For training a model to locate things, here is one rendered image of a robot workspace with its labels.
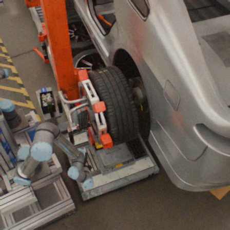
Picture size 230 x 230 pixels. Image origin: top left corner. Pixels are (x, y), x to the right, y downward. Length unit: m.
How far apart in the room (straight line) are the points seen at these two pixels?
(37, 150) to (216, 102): 0.98
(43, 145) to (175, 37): 0.96
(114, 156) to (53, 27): 1.37
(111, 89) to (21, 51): 2.58
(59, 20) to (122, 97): 0.76
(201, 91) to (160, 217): 1.66
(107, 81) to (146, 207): 1.35
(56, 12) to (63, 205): 1.64
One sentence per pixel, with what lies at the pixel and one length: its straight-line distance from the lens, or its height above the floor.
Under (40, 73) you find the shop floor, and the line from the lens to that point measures 4.10.
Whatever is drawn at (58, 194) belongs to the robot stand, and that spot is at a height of 0.21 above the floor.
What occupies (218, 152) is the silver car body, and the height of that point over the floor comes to 1.41.
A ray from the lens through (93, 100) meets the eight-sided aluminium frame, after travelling 2.16.
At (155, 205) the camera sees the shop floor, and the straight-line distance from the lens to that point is 2.96.
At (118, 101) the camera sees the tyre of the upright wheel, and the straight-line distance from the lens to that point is 2.15.
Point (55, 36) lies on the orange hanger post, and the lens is 2.41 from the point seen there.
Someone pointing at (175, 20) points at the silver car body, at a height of 1.78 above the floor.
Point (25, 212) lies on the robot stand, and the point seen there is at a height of 0.21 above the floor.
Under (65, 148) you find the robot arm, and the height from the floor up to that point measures 1.17.
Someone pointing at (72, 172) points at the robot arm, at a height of 1.05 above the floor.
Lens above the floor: 2.74
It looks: 52 degrees down
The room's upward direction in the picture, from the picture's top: 2 degrees clockwise
